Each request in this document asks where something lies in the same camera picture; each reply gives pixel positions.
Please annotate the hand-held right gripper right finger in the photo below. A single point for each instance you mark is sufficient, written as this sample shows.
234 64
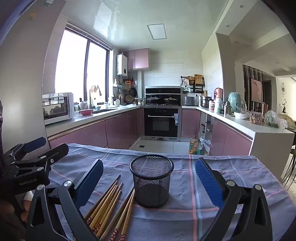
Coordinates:
209 183

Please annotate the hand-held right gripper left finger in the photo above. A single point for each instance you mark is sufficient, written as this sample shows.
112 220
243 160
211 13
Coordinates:
89 183

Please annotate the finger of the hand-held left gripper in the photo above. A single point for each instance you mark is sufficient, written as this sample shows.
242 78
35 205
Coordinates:
57 151
34 143

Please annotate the bunch of wooden chopsticks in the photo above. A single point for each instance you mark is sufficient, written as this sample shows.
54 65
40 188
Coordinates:
108 199

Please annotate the black mesh pen holder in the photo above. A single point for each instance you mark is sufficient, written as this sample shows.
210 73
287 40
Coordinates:
151 185

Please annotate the blue plaid tablecloth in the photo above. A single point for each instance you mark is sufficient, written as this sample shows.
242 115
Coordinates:
180 176

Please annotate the plastic bag on floor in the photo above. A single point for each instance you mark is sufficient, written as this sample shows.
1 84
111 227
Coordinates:
206 146

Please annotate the yellow cooking oil bottle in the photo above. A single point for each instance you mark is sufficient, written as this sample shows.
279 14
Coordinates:
193 146

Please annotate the pink base cabinets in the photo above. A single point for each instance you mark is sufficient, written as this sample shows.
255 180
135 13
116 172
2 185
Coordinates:
226 141
92 132

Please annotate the white toaster oven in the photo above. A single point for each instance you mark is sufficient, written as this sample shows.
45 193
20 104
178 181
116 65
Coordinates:
57 109

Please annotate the pink bowl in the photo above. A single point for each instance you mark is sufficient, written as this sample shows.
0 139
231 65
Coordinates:
86 112

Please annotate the beige hanging cloth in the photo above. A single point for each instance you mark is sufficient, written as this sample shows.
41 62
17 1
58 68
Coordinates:
95 90

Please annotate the white bowl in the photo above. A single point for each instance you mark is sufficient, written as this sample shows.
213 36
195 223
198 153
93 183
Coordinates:
241 115

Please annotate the black built-in oven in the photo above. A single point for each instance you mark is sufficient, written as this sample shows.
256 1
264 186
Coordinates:
160 125

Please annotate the steel thermos flask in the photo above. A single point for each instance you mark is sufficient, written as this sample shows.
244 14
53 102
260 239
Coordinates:
227 108

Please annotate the clear plastic food container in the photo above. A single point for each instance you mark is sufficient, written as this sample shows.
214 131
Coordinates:
256 118

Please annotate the steel stockpot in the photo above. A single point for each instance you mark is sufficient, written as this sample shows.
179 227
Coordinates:
205 102

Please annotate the silver box appliance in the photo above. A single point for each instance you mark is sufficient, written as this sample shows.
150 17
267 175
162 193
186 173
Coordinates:
189 101

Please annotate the kitchen window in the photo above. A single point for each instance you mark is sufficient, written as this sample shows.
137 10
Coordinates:
69 64

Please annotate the mint green appliance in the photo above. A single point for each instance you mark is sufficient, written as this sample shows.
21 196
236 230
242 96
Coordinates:
234 100

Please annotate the woven basket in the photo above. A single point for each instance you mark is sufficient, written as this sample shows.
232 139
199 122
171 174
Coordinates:
129 99

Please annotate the pink electric kettle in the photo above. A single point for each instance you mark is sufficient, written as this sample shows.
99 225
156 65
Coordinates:
218 93

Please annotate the clear plastic bag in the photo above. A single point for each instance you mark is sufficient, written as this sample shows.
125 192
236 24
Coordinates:
274 120

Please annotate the black wok with lid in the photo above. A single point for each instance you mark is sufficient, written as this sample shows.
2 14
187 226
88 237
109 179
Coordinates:
171 101
153 100

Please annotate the hanging frying pan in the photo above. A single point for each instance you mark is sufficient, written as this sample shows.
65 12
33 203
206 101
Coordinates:
133 92

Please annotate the black range hood stove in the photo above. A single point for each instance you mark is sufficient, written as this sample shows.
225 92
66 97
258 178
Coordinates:
163 90

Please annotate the wooden cutting board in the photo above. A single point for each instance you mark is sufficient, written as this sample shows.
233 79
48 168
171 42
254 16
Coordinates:
198 80

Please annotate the white water heater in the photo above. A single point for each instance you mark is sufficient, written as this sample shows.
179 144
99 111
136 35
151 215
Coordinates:
122 64

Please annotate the ceiling light panel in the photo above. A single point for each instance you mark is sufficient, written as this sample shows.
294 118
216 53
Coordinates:
156 31

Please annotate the black wall rack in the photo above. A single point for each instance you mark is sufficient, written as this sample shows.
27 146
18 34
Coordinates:
193 89

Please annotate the pink wall painting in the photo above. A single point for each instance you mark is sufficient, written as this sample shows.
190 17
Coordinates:
256 90

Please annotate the wall clock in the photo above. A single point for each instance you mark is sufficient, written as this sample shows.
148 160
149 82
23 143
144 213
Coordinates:
284 87

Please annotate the pink wall cabinet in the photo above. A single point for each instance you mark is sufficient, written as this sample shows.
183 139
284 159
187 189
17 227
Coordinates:
138 59

